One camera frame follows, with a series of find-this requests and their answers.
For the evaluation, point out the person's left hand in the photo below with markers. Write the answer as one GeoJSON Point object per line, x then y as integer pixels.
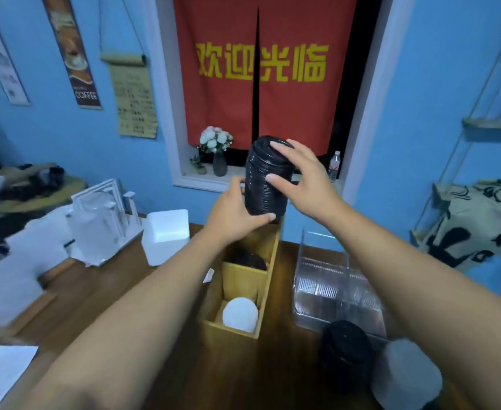
{"type": "Point", "coordinates": [233, 217]}

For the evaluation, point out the person's right hand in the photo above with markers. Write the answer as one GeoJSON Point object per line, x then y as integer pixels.
{"type": "Point", "coordinates": [314, 192]}

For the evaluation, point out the short stack of black lids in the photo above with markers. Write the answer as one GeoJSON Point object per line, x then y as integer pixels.
{"type": "Point", "coordinates": [263, 187]}

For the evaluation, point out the wooden three-compartment organizer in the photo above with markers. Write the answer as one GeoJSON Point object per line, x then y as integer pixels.
{"type": "Point", "coordinates": [233, 281]}

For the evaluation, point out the white lids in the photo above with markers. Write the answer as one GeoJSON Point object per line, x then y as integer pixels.
{"type": "Point", "coordinates": [240, 315]}

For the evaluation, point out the white domed cup lid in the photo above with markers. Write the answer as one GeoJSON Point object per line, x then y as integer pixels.
{"type": "Point", "coordinates": [406, 375]}

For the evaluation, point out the person's right forearm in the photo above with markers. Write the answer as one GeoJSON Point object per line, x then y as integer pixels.
{"type": "Point", "coordinates": [438, 303]}

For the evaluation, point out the person's left forearm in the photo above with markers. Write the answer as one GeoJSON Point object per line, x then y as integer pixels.
{"type": "Point", "coordinates": [126, 328]}

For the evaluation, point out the white foam box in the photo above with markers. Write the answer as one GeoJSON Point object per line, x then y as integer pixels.
{"type": "Point", "coordinates": [165, 239]}

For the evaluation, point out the clear plastic water bottle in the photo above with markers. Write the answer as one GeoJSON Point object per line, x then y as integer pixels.
{"type": "Point", "coordinates": [334, 166]}

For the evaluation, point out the dark glass vase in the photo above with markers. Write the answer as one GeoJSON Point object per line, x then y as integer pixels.
{"type": "Point", "coordinates": [220, 164]}

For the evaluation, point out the small potted plant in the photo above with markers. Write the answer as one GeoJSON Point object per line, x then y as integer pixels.
{"type": "Point", "coordinates": [199, 166]}

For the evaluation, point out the crumpled white tissue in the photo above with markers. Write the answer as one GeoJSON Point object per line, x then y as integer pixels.
{"type": "Point", "coordinates": [209, 275]}

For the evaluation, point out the red curtain panel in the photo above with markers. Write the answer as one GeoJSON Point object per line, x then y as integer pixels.
{"type": "Point", "coordinates": [306, 106]}
{"type": "Point", "coordinates": [220, 102]}

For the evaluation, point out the clear plastic container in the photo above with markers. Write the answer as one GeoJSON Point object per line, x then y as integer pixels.
{"type": "Point", "coordinates": [318, 286]}

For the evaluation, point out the cream tote bag black print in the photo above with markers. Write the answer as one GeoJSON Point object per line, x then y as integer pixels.
{"type": "Point", "coordinates": [472, 226]}

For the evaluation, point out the round wooden side table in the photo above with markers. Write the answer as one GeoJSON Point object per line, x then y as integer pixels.
{"type": "Point", "coordinates": [71, 189]}

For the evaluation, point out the white foam board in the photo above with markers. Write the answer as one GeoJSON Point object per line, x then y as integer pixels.
{"type": "Point", "coordinates": [15, 269]}

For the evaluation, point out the white paper sheet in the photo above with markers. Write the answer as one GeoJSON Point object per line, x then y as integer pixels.
{"type": "Point", "coordinates": [0, 375]}

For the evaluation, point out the white window frame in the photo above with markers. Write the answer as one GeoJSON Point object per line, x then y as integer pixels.
{"type": "Point", "coordinates": [165, 102]}

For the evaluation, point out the yellowish wall poster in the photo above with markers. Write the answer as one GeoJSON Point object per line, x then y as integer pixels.
{"type": "Point", "coordinates": [135, 102]}

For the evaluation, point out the brown coffee wall poster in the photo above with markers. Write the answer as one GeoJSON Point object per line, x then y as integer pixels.
{"type": "Point", "coordinates": [73, 55]}

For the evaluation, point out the pale hanging wall banner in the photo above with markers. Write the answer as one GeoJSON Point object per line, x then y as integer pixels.
{"type": "Point", "coordinates": [0, 59]}

